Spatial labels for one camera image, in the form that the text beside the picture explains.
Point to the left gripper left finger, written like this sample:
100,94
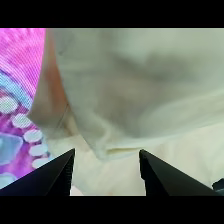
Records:
46,180

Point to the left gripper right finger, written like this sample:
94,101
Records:
166,180

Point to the cream garment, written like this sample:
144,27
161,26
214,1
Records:
133,83

